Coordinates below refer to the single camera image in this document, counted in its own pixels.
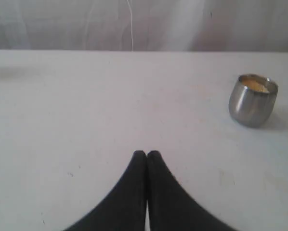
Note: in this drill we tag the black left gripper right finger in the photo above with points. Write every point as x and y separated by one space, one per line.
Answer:
170 207

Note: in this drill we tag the white backdrop curtain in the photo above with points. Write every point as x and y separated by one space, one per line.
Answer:
145 25

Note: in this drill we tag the yellow grain powder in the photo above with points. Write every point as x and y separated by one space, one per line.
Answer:
255 86

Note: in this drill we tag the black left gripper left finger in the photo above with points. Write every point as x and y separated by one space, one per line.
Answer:
124 208

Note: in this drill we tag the stainless steel cup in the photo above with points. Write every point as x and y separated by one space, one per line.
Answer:
251 108

